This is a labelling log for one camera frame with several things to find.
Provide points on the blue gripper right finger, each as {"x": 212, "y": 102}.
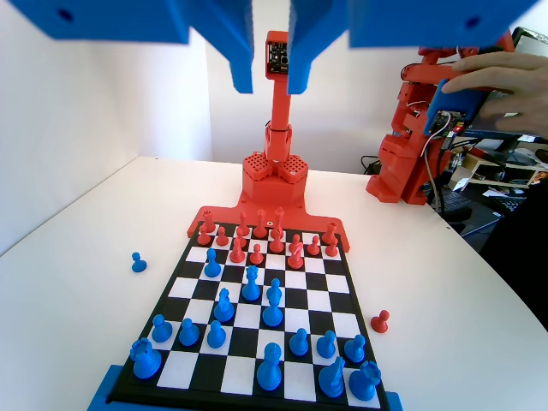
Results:
{"x": 406, "y": 21}

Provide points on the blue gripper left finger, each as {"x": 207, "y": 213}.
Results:
{"x": 128, "y": 21}

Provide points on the blue controller board case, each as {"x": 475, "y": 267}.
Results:
{"x": 454, "y": 100}

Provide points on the red printed leader arm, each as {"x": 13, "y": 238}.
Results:
{"x": 394, "y": 171}

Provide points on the red plastic chess rook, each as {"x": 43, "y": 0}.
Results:
{"x": 208, "y": 220}
{"x": 330, "y": 231}

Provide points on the red plastic chess bishop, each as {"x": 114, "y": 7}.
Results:
{"x": 243, "y": 220}
{"x": 276, "y": 242}

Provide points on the blue pawn chess piece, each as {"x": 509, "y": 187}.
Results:
{"x": 138, "y": 263}
{"x": 299, "y": 342}
{"x": 161, "y": 329}
{"x": 188, "y": 333}
{"x": 216, "y": 336}
{"x": 326, "y": 344}
{"x": 272, "y": 317}
{"x": 355, "y": 349}

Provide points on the red plastic chess queen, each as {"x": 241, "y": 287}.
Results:
{"x": 260, "y": 224}

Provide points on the blue chess queen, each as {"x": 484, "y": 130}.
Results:
{"x": 251, "y": 284}

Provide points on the person's bare hand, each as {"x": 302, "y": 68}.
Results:
{"x": 526, "y": 81}

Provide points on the dark computer monitor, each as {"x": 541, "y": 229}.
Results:
{"x": 524, "y": 43}

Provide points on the wooden desk shelf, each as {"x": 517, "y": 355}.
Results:
{"x": 505, "y": 164}

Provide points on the black keyboard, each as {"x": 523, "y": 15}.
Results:
{"x": 454, "y": 203}

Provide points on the black and white chessboard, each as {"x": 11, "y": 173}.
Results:
{"x": 317, "y": 308}

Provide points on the black camera circuit board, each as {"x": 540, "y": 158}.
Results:
{"x": 277, "y": 57}

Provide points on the red printed camera stand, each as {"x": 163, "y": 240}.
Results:
{"x": 278, "y": 128}

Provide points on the blue printed base plate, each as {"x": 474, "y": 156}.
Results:
{"x": 103, "y": 394}

